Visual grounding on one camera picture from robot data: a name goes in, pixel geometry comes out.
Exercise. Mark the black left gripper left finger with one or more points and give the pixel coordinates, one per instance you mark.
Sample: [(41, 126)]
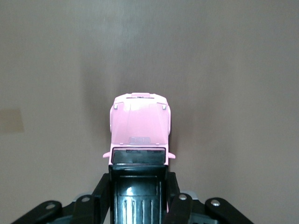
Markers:
[(77, 207)]

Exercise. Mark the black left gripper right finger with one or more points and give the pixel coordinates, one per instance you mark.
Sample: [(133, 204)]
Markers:
[(187, 205)]

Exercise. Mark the pink toy pickup truck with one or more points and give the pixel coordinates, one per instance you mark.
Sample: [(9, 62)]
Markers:
[(140, 126)]

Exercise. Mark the brown tape patch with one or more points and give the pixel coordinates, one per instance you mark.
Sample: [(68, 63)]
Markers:
[(11, 120)]

